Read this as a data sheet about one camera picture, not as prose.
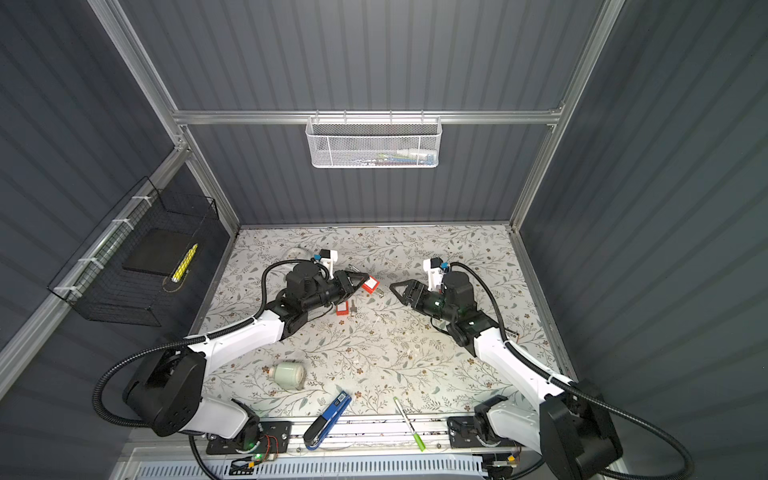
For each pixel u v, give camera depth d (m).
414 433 0.74
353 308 0.96
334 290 0.73
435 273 0.74
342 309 0.95
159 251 0.75
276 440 0.72
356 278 0.81
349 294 0.74
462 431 0.74
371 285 0.80
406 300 0.71
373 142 1.24
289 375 0.76
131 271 0.72
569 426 0.41
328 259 0.77
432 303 0.69
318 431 0.71
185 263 0.74
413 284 0.71
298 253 1.09
